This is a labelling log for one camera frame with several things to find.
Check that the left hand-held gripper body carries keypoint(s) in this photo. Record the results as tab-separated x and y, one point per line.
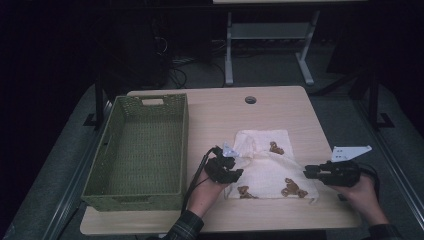
216	171

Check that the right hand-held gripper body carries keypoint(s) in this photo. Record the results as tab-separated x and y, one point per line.
341	175

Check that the white cloth with bear print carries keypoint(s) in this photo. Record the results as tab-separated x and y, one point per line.
270	173

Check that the green woven basket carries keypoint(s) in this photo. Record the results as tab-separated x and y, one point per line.
140	153

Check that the person's left hand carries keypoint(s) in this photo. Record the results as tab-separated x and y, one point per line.
205	196

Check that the person's right hand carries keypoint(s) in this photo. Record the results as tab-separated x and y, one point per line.
366	200

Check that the grey round table grommet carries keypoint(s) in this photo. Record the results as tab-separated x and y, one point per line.
250	100

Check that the black metal stand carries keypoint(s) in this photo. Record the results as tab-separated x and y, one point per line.
99	100
373	100

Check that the grey metal floor rail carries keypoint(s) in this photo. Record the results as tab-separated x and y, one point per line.
76	180
396	173

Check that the white metal table frame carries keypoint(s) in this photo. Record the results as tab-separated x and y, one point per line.
270	30

